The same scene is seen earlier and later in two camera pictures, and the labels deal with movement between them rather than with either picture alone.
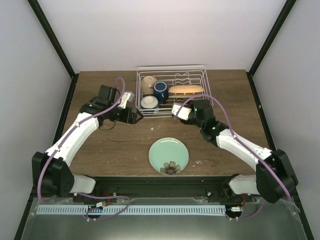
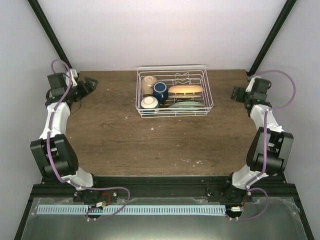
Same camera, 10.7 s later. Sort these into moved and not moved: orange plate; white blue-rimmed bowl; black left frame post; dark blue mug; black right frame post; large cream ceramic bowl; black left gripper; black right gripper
Moved: black left gripper; black right gripper
Not moved: dark blue mug; white blue-rimmed bowl; black left frame post; large cream ceramic bowl; black right frame post; orange plate
